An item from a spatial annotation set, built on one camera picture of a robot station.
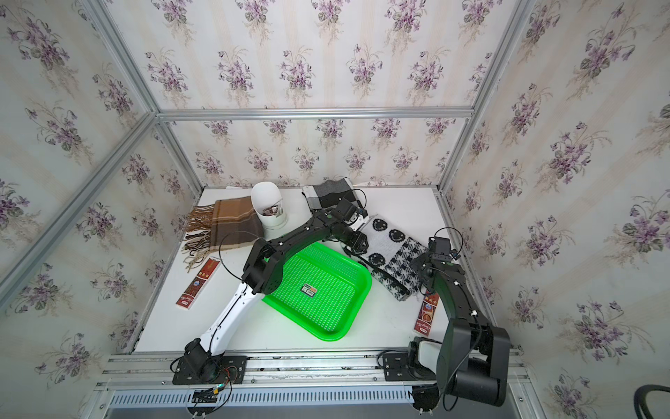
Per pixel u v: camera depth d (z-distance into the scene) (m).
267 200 1.00
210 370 0.65
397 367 0.74
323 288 0.89
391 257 0.93
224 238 1.01
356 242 0.88
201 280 0.90
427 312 0.83
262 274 0.65
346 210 0.84
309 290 0.88
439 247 0.69
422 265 0.64
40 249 0.55
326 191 1.17
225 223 1.04
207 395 0.72
